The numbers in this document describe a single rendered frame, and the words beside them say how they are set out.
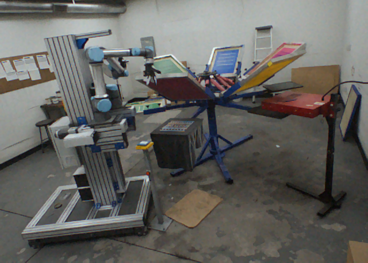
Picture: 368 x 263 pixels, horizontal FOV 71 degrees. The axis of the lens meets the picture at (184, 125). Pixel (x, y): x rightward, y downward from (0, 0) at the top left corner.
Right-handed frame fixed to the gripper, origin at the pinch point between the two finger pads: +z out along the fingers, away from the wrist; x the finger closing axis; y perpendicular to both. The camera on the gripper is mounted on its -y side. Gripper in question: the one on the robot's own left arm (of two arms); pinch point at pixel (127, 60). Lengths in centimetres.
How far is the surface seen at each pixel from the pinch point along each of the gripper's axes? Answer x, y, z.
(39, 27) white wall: -311, -33, 134
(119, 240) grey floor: 55, 163, -122
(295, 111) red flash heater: 202, 35, -21
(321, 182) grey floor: 244, 136, 24
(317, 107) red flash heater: 219, 28, -25
